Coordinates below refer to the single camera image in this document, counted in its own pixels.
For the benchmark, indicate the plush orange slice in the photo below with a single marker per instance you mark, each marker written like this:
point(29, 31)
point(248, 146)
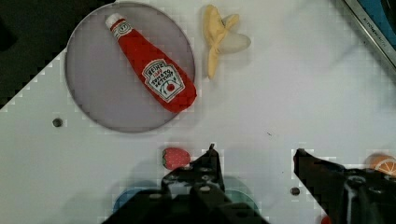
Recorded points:
point(383, 163)

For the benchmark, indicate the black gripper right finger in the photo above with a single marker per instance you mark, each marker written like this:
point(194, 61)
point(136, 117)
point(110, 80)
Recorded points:
point(348, 196)

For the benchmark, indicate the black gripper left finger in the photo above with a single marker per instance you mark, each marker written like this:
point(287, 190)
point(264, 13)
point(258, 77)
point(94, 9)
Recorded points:
point(206, 170)

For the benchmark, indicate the red plush ketchup bottle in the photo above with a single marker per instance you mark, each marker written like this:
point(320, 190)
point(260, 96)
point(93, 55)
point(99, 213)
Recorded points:
point(163, 78)

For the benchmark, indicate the green mug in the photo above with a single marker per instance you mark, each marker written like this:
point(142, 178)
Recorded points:
point(239, 192)

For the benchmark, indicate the plush peeled banana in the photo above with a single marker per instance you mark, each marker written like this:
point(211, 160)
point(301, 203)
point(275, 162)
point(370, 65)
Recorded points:
point(220, 37)

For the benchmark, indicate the toaster oven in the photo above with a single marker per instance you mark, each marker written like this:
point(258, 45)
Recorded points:
point(377, 21)

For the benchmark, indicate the small red plush tomato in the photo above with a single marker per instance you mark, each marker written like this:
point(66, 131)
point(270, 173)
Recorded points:
point(326, 220)

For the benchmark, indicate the blue bowl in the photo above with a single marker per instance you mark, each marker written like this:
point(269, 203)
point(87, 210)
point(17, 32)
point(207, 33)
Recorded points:
point(136, 200)

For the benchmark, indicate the plush strawberry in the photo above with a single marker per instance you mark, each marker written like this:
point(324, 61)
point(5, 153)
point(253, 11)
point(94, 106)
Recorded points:
point(174, 157)

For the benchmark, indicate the grey round plate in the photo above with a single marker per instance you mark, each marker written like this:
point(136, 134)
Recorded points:
point(102, 82)

